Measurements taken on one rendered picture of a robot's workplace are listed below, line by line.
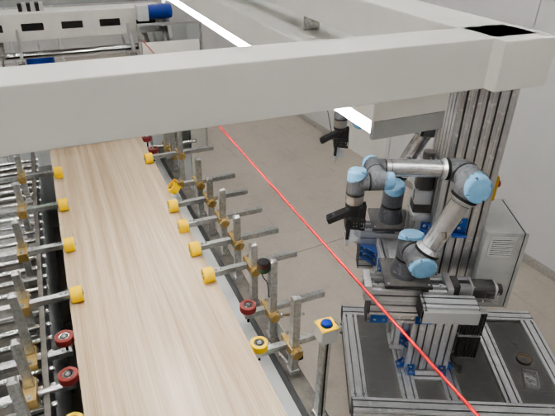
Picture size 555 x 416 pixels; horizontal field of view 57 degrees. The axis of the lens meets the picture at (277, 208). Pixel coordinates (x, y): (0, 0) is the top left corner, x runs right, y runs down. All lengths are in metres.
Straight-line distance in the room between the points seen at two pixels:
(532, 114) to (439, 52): 3.95
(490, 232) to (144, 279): 1.73
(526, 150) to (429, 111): 3.82
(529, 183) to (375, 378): 2.19
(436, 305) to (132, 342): 1.40
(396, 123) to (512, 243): 2.07
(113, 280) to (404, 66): 2.41
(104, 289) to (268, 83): 2.36
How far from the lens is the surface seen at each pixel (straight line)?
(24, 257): 3.01
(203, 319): 2.46
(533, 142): 4.48
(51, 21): 4.62
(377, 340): 3.39
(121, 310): 2.58
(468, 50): 0.53
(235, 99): 0.42
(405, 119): 0.71
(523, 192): 4.63
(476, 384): 3.32
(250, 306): 2.50
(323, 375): 2.14
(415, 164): 2.24
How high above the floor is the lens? 2.57
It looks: 31 degrees down
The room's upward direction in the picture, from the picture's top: 1 degrees clockwise
